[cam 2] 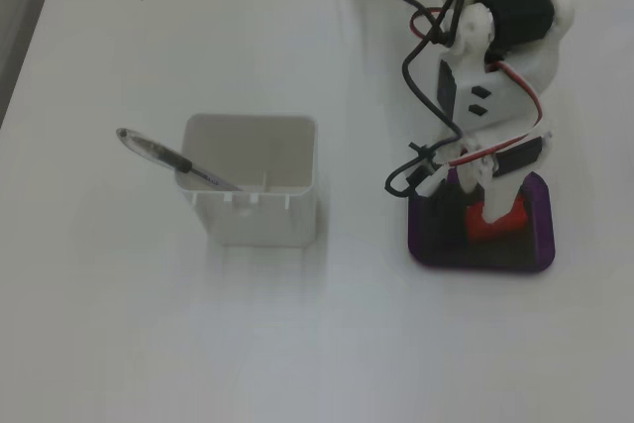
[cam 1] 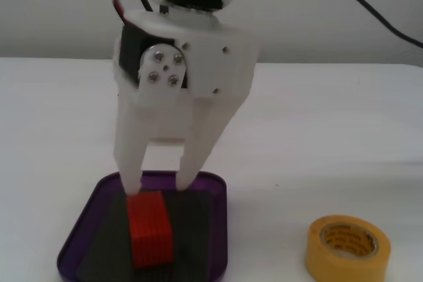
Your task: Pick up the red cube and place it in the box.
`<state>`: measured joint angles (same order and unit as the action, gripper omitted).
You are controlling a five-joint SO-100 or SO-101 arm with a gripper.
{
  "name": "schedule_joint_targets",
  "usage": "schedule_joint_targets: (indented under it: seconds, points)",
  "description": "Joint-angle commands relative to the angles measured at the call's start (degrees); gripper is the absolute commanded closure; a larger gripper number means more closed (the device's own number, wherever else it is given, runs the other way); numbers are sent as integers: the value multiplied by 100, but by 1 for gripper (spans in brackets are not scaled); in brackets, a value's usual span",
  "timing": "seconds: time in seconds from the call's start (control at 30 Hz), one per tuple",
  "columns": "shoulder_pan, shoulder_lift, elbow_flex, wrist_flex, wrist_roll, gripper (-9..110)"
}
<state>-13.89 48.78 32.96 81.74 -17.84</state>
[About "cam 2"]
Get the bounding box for purple metal tray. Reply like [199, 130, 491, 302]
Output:
[406, 170, 555, 275]

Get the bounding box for black servo cable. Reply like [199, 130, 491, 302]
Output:
[355, 0, 470, 197]

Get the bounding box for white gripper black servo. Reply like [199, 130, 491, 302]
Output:
[438, 56, 554, 225]

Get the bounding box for white plastic pen holder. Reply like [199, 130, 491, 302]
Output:
[175, 114, 318, 249]

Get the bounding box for black ballpoint pen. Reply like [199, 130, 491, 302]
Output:
[115, 127, 244, 192]

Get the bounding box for red rectangular block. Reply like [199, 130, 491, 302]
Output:
[464, 197, 528, 242]

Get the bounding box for red white servo cable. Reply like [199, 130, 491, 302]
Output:
[409, 6, 547, 167]

